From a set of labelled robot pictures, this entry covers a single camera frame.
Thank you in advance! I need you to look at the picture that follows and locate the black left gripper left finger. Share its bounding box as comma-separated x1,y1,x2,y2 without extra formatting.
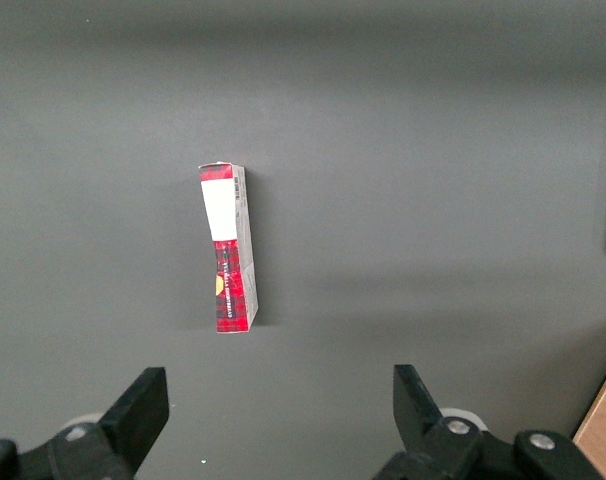
0,367,170,480

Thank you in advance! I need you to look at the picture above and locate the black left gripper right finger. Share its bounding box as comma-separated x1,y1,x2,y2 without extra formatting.
372,364,606,480

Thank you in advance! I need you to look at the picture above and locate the wooden two-drawer cabinet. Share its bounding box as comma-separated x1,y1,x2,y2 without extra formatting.
572,349,606,480

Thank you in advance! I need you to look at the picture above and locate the red plaid cardboard box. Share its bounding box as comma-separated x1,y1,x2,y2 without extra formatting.
198,162,259,335

